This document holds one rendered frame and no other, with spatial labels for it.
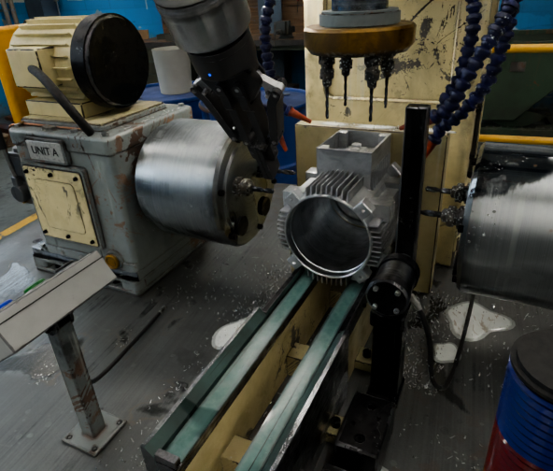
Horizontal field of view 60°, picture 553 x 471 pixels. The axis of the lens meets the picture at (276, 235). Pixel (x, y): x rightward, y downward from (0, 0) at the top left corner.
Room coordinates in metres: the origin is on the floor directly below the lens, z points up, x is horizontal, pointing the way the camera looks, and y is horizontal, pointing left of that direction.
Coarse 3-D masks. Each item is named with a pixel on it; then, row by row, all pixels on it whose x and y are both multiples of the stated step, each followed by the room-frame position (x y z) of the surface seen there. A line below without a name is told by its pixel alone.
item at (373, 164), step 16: (320, 144) 0.82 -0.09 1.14; (336, 144) 0.88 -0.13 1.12; (352, 144) 0.84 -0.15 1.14; (368, 144) 0.87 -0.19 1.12; (384, 144) 0.82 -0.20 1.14; (320, 160) 0.79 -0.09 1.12; (336, 160) 0.78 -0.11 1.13; (352, 160) 0.77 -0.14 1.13; (368, 160) 0.75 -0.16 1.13; (384, 160) 0.81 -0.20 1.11; (368, 176) 0.75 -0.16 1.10
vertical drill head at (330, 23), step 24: (336, 0) 0.82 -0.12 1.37; (360, 0) 0.79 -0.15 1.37; (384, 0) 0.81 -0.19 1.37; (312, 24) 0.89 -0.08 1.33; (336, 24) 0.79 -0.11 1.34; (360, 24) 0.77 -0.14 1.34; (384, 24) 0.78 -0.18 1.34; (408, 24) 0.78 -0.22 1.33; (312, 48) 0.80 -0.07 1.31; (336, 48) 0.76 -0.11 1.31; (360, 48) 0.75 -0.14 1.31; (384, 48) 0.75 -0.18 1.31; (408, 48) 0.79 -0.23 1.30; (384, 72) 0.86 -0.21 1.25
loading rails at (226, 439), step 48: (288, 288) 0.70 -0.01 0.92; (336, 288) 0.80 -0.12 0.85; (240, 336) 0.57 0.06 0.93; (288, 336) 0.62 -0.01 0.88; (336, 336) 0.56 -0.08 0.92; (192, 384) 0.47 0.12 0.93; (240, 384) 0.49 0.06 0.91; (288, 384) 0.48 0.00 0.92; (336, 384) 0.51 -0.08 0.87; (192, 432) 0.41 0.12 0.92; (240, 432) 0.47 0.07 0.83; (288, 432) 0.39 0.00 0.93; (336, 432) 0.47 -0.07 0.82
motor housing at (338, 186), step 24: (312, 192) 0.72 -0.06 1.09; (336, 192) 0.70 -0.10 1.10; (360, 192) 0.73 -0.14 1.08; (384, 192) 0.77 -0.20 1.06; (288, 216) 0.74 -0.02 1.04; (312, 216) 0.83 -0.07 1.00; (336, 216) 0.90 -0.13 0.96; (360, 216) 0.68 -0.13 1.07; (288, 240) 0.74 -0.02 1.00; (312, 240) 0.79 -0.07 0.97; (336, 240) 0.82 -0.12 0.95; (360, 240) 0.82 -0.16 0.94; (384, 240) 0.68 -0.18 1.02; (312, 264) 0.73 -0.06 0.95; (336, 264) 0.74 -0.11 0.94; (360, 264) 0.69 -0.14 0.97
